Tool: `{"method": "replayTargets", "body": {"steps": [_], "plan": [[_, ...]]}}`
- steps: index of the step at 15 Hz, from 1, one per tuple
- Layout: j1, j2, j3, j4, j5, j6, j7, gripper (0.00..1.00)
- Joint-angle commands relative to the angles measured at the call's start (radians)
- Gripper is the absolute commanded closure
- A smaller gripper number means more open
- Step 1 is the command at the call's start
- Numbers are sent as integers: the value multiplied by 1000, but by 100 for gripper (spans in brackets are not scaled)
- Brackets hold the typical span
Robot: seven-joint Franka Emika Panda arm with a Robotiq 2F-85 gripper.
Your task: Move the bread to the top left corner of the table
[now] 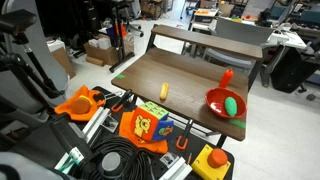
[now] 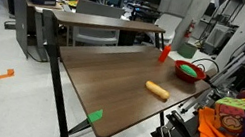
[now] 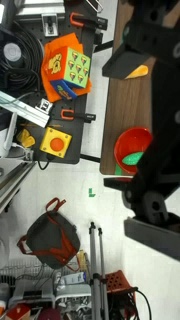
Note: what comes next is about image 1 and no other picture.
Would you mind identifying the green toy vegetable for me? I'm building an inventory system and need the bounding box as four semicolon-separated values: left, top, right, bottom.
224;97;237;116

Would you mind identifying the yellow box red button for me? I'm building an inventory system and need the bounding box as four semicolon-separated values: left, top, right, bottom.
191;144;231;180

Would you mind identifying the red toy frying pan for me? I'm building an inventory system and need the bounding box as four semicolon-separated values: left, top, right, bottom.
205;69;247;119

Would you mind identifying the green tape marker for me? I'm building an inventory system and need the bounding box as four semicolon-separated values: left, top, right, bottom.
229;119;246;129
116;74;125;79

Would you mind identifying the wooden raised shelf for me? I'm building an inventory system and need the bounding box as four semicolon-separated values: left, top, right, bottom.
146;24;263;89

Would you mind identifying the grey office chair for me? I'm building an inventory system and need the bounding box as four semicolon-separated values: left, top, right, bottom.
203;17;273;72

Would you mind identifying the black equipment stand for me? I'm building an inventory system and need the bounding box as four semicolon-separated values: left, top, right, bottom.
109;0;135;73

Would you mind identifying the orange-handled clamp right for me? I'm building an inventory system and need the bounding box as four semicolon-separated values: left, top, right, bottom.
175;118;194;151

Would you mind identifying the colourful soft cube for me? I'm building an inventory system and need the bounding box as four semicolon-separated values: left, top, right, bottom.
131;101;174;141

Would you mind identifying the orange-handled clamp left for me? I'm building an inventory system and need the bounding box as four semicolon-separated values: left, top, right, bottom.
111;89;132;112

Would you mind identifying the aluminium extrusion rail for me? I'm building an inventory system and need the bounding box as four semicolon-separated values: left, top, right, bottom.
55;107;109;174

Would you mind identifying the yellow toy bread loaf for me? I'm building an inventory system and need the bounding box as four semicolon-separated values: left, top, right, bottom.
160;83;169;100

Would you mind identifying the orange cloth under cube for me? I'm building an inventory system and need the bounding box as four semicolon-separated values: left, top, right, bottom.
119;111;168;154

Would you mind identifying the black coiled cable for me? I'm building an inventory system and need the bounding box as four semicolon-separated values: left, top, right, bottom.
71;134;155;180

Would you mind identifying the green tape marker right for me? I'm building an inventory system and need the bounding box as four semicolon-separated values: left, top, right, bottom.
229;119;246;129

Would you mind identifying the cardboard box on floor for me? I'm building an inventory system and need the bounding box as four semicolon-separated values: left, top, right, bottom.
84;33;134;66

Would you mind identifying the orange-handled clamp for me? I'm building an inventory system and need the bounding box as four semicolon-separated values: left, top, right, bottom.
175;118;194;151
111;89;132;112

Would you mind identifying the orange cloth with ball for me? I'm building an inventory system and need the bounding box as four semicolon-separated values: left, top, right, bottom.
54;85;106;121

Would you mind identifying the green tape marker left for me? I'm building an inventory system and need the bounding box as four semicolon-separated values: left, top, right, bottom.
116;74;125;79

